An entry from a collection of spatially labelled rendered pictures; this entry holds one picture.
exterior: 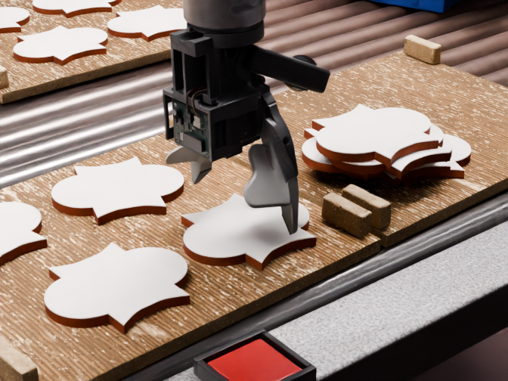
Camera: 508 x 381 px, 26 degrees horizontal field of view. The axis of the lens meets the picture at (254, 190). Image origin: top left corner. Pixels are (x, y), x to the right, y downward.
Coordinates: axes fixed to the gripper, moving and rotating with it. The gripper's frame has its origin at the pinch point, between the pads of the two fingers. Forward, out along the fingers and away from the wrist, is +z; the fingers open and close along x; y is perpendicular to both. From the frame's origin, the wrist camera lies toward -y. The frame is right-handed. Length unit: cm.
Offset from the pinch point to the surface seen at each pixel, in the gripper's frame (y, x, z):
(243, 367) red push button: 14.4, 15.7, 4.2
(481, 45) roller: -65, -21, 5
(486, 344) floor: -113, -48, 97
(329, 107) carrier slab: -29.0, -17.2, 3.1
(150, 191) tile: 3.1, -12.3, 1.8
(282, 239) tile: -0.6, 4.4, 2.2
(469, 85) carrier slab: -48.2, -10.0, 3.4
